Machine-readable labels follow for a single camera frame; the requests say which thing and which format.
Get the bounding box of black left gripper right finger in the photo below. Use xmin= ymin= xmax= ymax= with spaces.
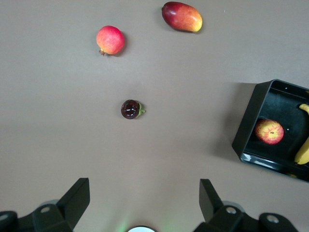
xmin=193 ymin=178 xmax=300 ymax=232

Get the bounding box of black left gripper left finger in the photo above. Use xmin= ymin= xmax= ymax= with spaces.
xmin=0 ymin=178 xmax=90 ymax=232

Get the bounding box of red yellow apple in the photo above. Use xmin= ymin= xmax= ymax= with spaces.
xmin=254 ymin=118 xmax=285 ymax=145

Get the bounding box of yellow banana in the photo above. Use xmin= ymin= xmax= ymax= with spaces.
xmin=294 ymin=103 xmax=309 ymax=166

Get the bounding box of black plastic box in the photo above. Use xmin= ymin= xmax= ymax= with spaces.
xmin=231 ymin=79 xmax=309 ymax=183

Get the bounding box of brown table mat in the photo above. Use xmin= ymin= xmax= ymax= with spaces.
xmin=0 ymin=0 xmax=309 ymax=232

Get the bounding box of dark purple mangosteen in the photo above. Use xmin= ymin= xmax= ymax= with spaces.
xmin=120 ymin=99 xmax=146 ymax=120

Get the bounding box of red pomegranate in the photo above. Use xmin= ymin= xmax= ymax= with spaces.
xmin=96 ymin=25 xmax=126 ymax=56

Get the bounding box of red yellow mango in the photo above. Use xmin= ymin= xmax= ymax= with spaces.
xmin=161 ymin=1 xmax=203 ymax=33

